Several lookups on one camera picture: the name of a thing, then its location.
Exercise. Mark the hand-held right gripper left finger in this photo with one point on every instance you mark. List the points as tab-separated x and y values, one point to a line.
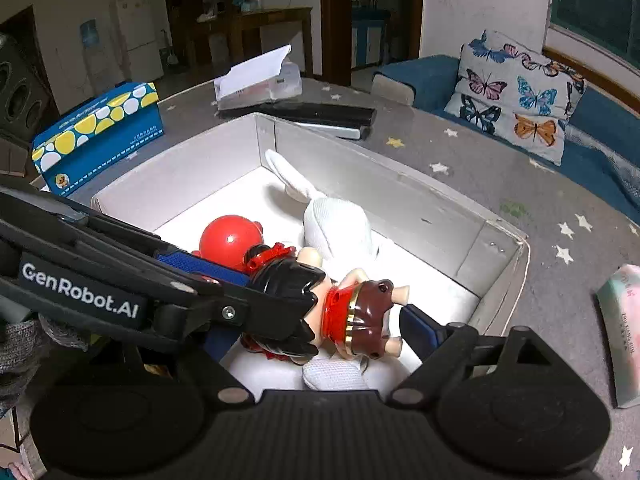
220	346

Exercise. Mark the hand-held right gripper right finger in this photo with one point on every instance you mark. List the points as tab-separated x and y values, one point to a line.
417	330

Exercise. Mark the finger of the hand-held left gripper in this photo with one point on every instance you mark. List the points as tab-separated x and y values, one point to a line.
210	312
195	265

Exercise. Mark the red round toy figure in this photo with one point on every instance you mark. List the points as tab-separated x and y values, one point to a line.
225	242

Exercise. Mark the black-haired doll figure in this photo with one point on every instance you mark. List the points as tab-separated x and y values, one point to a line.
360	310

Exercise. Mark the white plush rabbit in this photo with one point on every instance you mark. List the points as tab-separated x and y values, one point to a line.
335	225

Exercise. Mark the grey cardboard box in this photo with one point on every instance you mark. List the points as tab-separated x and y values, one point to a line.
400	195

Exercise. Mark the person's left forearm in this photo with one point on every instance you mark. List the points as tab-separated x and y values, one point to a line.
30	355

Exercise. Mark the teal container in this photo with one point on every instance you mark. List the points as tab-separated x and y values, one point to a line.
250	1

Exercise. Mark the grey star-print tablecloth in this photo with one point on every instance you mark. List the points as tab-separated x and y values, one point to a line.
550	270

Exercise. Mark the blue dotted tissue box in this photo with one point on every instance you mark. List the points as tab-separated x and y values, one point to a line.
95	140

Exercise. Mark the black remote control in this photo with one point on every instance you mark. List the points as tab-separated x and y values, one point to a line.
320	111

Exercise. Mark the white tissue box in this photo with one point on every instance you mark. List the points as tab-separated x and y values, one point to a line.
255	72

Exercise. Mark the pink tissue pack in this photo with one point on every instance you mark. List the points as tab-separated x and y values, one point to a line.
622	340

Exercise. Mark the dark speaker cabinet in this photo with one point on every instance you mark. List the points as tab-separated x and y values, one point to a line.
22	85

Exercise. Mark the white refrigerator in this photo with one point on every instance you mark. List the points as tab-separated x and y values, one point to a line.
140	35

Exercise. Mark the water dispenser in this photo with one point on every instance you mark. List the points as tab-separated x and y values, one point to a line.
95	50

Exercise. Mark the grey padded seat back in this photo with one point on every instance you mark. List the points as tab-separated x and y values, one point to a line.
394	90

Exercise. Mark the butterfly print pillow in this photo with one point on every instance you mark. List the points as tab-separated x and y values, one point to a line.
510	90

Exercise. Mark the blue sofa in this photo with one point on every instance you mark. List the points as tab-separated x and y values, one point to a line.
430	72

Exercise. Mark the wooden cabinet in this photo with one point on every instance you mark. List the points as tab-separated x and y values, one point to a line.
270	17

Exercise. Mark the dark wooden shelf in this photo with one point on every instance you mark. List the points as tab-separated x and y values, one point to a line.
195	5

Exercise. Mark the white and blue cabinet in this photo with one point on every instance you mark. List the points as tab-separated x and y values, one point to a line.
370	37

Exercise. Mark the dark window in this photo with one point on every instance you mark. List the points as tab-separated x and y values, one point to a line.
595	15

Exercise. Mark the wooden door frame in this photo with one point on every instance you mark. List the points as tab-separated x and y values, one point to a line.
330	20

